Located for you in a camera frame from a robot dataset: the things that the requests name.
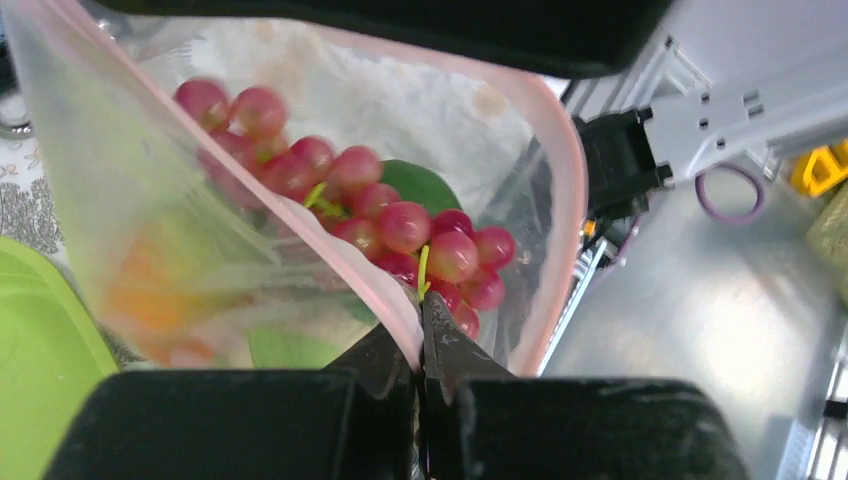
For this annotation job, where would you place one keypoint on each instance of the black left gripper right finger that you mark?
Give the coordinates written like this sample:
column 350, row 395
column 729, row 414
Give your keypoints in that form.
column 449, row 357

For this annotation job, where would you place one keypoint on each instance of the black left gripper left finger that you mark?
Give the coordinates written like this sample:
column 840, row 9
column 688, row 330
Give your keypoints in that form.
column 376, row 424

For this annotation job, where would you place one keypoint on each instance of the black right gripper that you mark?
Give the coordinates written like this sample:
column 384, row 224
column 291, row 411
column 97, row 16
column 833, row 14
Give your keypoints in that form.
column 566, row 39

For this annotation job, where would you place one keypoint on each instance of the red grape bunch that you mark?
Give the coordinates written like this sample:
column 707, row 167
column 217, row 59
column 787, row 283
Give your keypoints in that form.
column 446, row 253

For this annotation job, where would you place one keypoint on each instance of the dark green avocado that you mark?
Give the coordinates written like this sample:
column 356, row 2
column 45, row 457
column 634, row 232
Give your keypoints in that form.
column 417, row 184

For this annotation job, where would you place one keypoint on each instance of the clear pink zip top bag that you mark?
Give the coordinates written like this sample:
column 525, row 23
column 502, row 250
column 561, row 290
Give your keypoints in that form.
column 119, row 153

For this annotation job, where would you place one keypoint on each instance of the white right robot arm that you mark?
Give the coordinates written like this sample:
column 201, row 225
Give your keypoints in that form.
column 785, row 61

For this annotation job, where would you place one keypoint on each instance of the green plastic food tray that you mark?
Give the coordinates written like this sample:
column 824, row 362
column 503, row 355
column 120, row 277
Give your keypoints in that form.
column 52, row 357

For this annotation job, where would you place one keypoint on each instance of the green perforated basket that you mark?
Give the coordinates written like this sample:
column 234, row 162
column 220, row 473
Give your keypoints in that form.
column 827, row 238

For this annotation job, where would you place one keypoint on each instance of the floral patterned table mat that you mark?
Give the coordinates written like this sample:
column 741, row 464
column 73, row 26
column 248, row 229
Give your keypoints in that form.
column 27, row 209

